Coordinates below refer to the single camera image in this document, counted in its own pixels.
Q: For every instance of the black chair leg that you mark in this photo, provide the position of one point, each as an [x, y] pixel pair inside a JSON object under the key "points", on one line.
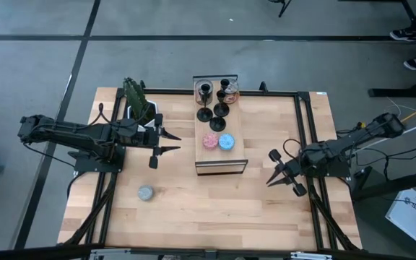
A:
{"points": [[284, 9]]}

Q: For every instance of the silver candle can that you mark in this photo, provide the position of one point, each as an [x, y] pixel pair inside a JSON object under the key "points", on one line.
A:
{"points": [[198, 97]]}

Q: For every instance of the wooden shelf riser black frame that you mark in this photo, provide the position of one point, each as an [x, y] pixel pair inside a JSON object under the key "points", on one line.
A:
{"points": [[222, 157]]}

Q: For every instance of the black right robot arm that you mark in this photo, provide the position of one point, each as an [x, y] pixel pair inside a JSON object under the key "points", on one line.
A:
{"points": [[356, 139]]}

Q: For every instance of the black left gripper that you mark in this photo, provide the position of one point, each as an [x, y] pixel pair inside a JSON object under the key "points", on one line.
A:
{"points": [[155, 137]]}

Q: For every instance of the black desk foot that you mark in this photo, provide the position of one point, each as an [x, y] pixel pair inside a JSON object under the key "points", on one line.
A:
{"points": [[403, 92]]}

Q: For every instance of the green cactus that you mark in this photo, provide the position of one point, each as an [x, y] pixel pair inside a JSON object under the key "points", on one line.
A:
{"points": [[135, 95]]}

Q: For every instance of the black candle stick holder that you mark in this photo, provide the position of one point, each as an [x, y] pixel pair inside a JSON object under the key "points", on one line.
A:
{"points": [[217, 124], [204, 115], [221, 110]]}

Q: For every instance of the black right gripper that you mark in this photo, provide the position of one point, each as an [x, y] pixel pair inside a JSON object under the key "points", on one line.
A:
{"points": [[296, 168]]}

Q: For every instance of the black crossbar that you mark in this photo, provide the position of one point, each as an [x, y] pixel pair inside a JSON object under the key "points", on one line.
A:
{"points": [[31, 252]]}

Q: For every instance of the orange candle can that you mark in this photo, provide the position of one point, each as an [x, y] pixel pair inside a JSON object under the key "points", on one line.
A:
{"points": [[234, 94]]}

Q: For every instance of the blue patterned candle tin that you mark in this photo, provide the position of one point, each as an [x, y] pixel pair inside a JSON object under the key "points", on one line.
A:
{"points": [[226, 142]]}

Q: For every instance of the black aluminium table frame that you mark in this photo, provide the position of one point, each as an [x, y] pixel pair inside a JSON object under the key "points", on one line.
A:
{"points": [[265, 93]]}

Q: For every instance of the white faceted plant pot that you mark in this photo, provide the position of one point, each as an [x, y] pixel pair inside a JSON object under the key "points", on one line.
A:
{"points": [[154, 105]]}

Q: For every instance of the grey round candle tin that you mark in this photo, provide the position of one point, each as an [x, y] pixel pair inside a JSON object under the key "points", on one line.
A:
{"points": [[145, 193]]}

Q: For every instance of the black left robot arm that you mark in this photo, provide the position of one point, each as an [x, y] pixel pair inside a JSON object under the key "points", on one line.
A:
{"points": [[70, 135]]}

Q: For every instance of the black stand base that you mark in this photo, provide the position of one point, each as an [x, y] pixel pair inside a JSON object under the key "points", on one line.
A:
{"points": [[392, 184]]}

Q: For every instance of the pink patterned candle tin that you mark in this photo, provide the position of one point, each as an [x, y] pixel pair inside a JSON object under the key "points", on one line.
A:
{"points": [[210, 141]]}

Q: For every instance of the white printed paper box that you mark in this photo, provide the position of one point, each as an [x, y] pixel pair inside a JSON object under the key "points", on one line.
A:
{"points": [[406, 216]]}

